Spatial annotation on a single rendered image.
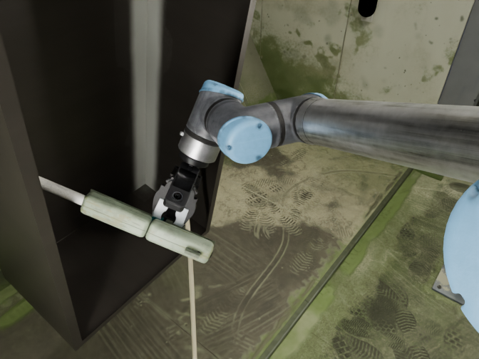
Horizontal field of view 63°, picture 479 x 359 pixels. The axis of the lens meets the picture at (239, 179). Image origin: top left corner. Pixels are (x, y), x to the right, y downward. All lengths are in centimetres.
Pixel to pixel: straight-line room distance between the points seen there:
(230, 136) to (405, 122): 30
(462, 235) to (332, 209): 203
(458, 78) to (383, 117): 198
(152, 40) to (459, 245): 110
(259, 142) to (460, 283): 49
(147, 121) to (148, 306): 84
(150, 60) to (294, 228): 123
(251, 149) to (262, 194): 162
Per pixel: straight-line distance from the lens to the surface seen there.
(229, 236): 207
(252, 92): 293
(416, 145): 51
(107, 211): 91
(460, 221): 28
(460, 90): 255
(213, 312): 179
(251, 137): 70
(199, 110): 82
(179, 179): 85
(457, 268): 29
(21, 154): 68
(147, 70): 132
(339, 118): 63
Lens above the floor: 155
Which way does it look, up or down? 38 degrees down
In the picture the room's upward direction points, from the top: 1 degrees clockwise
